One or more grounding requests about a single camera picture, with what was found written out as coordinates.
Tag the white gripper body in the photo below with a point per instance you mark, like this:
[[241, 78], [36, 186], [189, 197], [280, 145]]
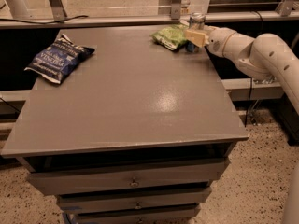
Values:
[[219, 42]]

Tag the redbull can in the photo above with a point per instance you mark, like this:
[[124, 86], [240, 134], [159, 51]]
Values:
[[197, 21]]

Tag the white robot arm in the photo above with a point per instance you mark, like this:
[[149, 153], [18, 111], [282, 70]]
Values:
[[261, 185]]

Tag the green jalapeno chip bag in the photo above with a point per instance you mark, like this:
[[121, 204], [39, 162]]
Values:
[[171, 37]]

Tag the blue vinegar chip bag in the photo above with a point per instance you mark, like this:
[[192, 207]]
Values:
[[56, 62]]

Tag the metal railing bar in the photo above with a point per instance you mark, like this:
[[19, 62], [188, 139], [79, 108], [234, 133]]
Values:
[[83, 22]]

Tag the grey drawer cabinet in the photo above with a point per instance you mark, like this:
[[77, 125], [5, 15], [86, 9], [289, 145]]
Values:
[[132, 102]]

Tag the middle grey drawer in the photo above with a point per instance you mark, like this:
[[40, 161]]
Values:
[[134, 200]]

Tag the grey drawer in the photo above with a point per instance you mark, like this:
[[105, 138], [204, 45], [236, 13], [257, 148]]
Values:
[[139, 216], [128, 176], [134, 200]]

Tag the bottom grey drawer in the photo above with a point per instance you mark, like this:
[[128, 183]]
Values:
[[139, 216]]

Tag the white pipe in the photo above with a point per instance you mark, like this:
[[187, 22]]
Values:
[[18, 9]]

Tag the top grey drawer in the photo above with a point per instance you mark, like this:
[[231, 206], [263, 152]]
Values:
[[128, 176]]

